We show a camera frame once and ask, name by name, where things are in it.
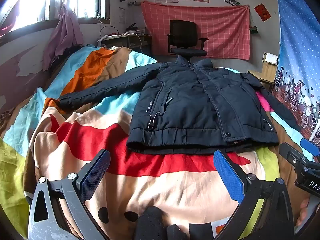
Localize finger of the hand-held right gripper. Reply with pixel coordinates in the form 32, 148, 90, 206
278, 142, 308, 167
299, 137, 320, 153

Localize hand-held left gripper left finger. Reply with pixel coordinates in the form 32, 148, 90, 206
29, 149, 111, 240

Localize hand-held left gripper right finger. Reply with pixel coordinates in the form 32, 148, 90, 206
213, 149, 295, 240

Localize navy padded jacket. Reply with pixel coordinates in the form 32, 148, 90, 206
58, 55, 302, 156

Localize person's right hand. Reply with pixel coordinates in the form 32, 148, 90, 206
296, 197, 310, 227

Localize colourful patchwork blanket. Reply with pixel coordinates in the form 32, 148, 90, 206
0, 44, 315, 240

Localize black knit cloth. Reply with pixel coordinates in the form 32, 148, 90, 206
134, 206, 188, 240

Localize wooden side table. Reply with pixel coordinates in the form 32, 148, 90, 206
247, 52, 279, 93

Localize blue printed curtain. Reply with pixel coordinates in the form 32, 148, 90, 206
272, 0, 320, 153

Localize white book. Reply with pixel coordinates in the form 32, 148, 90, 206
263, 53, 278, 65

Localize wooden desk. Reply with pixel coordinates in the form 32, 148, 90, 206
100, 33, 152, 55

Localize white papers on desk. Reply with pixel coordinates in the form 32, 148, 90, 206
96, 29, 142, 43

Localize pink hanging garment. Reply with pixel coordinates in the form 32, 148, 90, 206
42, 0, 84, 71

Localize black office chair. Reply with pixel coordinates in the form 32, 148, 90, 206
166, 19, 209, 62

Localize white cable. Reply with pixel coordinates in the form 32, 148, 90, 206
130, 33, 150, 55

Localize red checked wall cloth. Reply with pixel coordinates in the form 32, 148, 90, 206
140, 1, 251, 60

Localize red paper wall decoration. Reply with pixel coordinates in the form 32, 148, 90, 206
254, 3, 272, 22

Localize black wire hoop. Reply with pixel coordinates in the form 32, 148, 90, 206
99, 25, 118, 37

